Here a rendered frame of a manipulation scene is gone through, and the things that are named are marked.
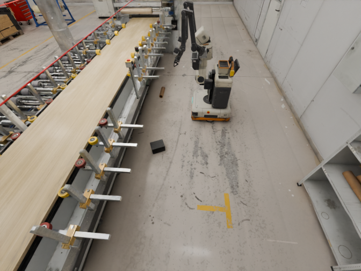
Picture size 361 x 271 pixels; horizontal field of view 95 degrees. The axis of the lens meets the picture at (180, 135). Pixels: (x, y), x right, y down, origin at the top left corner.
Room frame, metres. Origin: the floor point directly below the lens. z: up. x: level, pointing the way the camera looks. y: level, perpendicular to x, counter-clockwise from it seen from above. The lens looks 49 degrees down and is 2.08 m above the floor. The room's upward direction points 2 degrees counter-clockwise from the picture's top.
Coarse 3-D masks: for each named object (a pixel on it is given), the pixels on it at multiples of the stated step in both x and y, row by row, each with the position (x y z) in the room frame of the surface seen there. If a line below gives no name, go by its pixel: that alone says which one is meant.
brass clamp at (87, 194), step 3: (87, 189) 0.55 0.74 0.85; (90, 189) 0.55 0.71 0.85; (84, 192) 0.53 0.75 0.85; (87, 192) 0.53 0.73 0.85; (90, 192) 0.52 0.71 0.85; (93, 192) 0.54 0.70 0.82; (84, 195) 0.50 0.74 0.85; (87, 195) 0.50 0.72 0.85; (87, 198) 0.48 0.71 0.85; (87, 201) 0.46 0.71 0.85; (90, 201) 0.48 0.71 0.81; (81, 204) 0.44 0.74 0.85; (84, 204) 0.44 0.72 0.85; (87, 204) 0.44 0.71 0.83; (81, 207) 0.42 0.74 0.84; (84, 207) 0.42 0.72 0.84
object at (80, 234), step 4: (60, 232) 0.26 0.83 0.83; (64, 232) 0.26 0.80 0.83; (76, 232) 0.26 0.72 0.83; (80, 232) 0.26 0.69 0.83; (84, 232) 0.26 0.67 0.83; (88, 232) 0.26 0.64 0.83; (76, 236) 0.24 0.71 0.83; (80, 236) 0.24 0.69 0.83; (84, 236) 0.24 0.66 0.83; (88, 236) 0.24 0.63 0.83; (92, 236) 0.24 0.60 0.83; (96, 236) 0.23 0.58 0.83; (100, 236) 0.23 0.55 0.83; (104, 236) 0.23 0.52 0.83; (108, 236) 0.23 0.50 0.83
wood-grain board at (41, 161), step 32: (128, 32) 4.00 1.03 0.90; (96, 64) 2.58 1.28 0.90; (64, 96) 1.74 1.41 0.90; (96, 96) 1.71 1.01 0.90; (32, 128) 1.20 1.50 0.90; (64, 128) 1.19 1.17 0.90; (0, 160) 0.82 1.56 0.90; (32, 160) 0.81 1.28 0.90; (64, 160) 0.80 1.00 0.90; (0, 192) 0.53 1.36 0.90; (32, 192) 0.52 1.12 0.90; (0, 224) 0.31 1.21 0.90; (32, 224) 0.30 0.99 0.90; (0, 256) 0.13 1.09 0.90
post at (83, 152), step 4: (80, 152) 0.70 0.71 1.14; (84, 152) 0.71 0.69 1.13; (84, 156) 0.70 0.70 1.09; (88, 156) 0.71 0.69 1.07; (88, 160) 0.70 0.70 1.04; (92, 160) 0.72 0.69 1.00; (88, 164) 0.70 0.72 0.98; (92, 164) 0.70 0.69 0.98; (96, 164) 0.73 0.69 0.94; (92, 168) 0.70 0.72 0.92; (96, 168) 0.70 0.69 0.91; (96, 172) 0.70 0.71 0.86; (104, 176) 0.71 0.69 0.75
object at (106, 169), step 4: (84, 168) 0.76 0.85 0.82; (88, 168) 0.76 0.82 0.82; (104, 168) 0.75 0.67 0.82; (108, 168) 0.75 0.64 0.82; (112, 168) 0.75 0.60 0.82; (116, 168) 0.75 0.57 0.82; (120, 168) 0.75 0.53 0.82; (124, 168) 0.75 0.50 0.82; (112, 172) 0.73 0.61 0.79; (116, 172) 0.73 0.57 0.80; (120, 172) 0.72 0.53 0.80; (124, 172) 0.72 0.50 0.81; (128, 172) 0.71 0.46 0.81
